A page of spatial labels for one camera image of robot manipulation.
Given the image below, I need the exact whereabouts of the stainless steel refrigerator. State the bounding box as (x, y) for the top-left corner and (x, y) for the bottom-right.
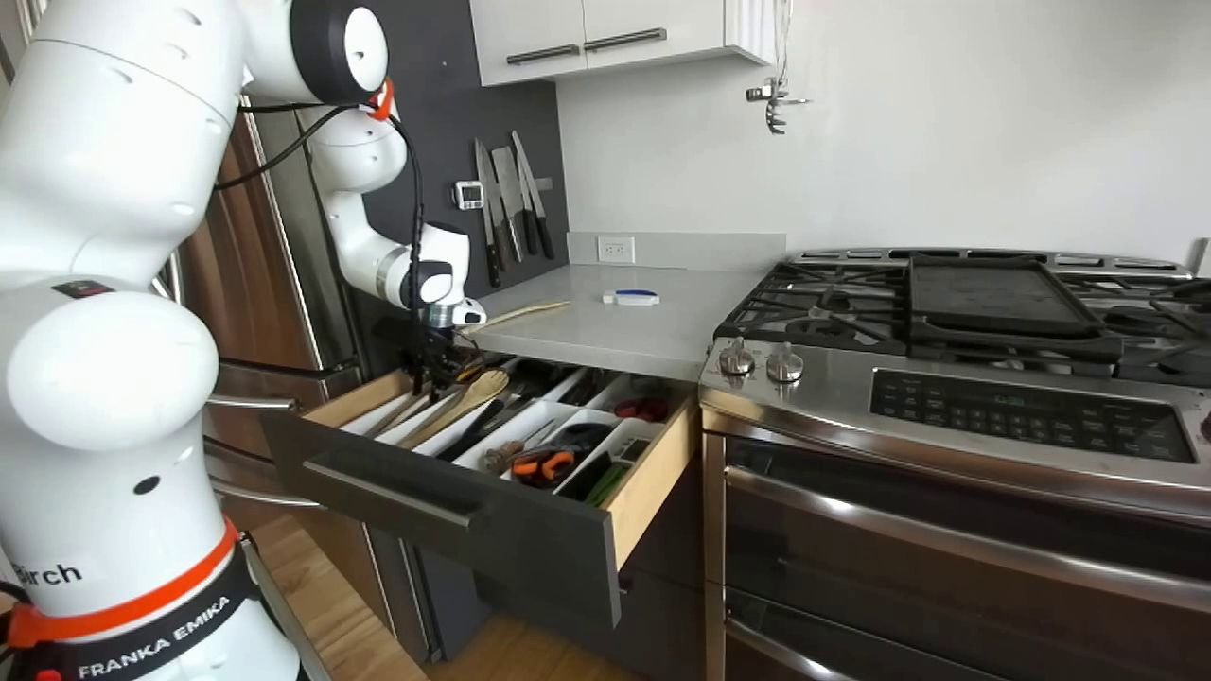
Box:
(161, 105), (372, 610)

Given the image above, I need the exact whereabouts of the silver stove knob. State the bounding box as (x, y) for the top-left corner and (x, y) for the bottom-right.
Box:
(716, 335), (755, 385)
(764, 339), (810, 391)

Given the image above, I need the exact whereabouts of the black kitchen utensil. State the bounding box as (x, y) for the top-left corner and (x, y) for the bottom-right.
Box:
(434, 361), (576, 465)

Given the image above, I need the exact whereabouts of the white wall outlet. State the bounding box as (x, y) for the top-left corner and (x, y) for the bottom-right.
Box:
(594, 231), (642, 270)

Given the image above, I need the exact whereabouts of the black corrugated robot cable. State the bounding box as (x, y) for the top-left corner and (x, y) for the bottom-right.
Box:
(207, 95), (430, 308)

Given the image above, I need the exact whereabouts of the green kitchen utensil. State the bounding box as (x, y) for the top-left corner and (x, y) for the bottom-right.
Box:
(584, 459), (635, 512)

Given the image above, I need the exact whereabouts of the black stove griddle plate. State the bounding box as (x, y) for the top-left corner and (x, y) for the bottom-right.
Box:
(903, 253), (1106, 339)

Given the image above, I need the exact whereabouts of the white upper wall cabinet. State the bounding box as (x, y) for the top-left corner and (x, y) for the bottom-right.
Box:
(465, 0), (778, 91)

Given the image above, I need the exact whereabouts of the dark grey wooden drawer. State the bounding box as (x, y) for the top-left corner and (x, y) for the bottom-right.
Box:
(260, 353), (699, 634)

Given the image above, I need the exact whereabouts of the stainless steel gas stove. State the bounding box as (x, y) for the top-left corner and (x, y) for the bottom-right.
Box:
(695, 240), (1211, 681)

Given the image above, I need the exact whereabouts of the orange handled kitchen tool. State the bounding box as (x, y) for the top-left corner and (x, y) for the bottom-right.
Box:
(498, 446), (580, 492)

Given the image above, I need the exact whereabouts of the red kitchen utensil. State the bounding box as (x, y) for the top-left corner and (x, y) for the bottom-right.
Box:
(614, 381), (677, 426)

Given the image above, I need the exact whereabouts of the black handled kitchen knife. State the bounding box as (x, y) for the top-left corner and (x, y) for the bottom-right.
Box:
(506, 124), (557, 264)
(470, 132), (506, 280)
(488, 141), (529, 264)

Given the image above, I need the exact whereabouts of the grey speckled stone countertop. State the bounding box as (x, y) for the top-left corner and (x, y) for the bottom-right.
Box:
(449, 231), (789, 385)

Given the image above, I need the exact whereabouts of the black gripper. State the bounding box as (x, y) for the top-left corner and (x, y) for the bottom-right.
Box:
(410, 323), (478, 395)

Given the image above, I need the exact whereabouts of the white cooking stick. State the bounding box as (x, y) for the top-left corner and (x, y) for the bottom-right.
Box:
(335, 391), (437, 444)

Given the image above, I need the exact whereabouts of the chrome pot filler faucet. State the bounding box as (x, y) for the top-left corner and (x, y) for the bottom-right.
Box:
(740, 0), (813, 141)

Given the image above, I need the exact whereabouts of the tan wooden stick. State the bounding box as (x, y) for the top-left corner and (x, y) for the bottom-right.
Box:
(465, 294), (566, 335)

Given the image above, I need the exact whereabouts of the dark grey base cabinet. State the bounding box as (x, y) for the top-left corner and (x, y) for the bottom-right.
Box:
(410, 469), (710, 681)

